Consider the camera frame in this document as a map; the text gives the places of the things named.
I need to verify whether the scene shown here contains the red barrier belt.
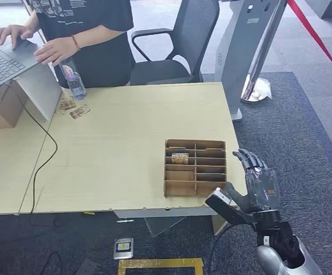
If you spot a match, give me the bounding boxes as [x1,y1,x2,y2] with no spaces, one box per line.
[287,0,332,84]

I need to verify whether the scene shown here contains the cardboard slotted card organizer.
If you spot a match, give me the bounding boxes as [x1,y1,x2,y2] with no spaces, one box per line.
[164,139,227,199]

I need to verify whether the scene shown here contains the silver floor socket plate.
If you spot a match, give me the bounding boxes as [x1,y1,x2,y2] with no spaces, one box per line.
[113,238,134,260]

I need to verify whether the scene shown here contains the white crumpled cloth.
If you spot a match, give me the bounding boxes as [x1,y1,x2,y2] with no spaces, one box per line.
[241,74,272,103]

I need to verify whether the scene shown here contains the grey kiosk stand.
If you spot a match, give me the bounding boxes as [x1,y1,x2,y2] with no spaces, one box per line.
[214,0,280,121]

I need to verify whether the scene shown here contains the brown cardboard box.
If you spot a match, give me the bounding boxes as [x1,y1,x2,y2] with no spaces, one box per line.
[0,80,29,130]

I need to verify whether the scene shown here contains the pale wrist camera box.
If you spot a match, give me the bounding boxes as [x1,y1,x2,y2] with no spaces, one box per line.
[205,187,233,214]

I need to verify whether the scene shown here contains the person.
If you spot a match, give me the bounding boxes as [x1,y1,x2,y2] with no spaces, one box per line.
[28,0,137,89]

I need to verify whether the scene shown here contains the clear plastic water bottle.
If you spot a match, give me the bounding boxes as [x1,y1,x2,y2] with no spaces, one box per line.
[58,58,87,101]

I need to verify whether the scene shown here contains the person's right hand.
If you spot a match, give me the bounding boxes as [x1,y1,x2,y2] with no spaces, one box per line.
[0,24,35,50]

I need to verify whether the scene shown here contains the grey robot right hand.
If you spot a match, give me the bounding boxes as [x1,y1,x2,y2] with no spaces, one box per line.
[225,148,281,214]

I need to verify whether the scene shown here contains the black power cable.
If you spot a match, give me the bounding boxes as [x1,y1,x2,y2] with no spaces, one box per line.
[17,96,58,215]

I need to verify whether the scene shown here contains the person's left hand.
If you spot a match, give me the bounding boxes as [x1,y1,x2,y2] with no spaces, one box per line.
[33,37,79,67]

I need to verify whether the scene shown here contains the white slanted stand panel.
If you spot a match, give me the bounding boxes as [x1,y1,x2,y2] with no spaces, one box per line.
[17,62,63,122]

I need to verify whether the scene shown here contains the grey laptop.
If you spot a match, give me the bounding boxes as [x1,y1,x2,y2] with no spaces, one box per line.
[0,32,45,93]

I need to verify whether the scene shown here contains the chrome barrier pole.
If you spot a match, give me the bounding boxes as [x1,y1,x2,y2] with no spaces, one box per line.
[241,0,287,103]

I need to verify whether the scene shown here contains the brown hotel card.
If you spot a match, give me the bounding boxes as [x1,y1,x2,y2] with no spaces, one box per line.
[171,152,189,165]

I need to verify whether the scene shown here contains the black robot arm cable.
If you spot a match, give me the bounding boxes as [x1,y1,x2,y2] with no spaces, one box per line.
[207,223,236,275]

